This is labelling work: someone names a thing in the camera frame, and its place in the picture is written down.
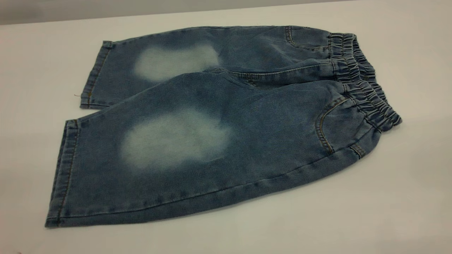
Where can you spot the blue denim shorts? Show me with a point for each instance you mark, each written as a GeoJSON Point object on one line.
{"type": "Point", "coordinates": [247, 123]}

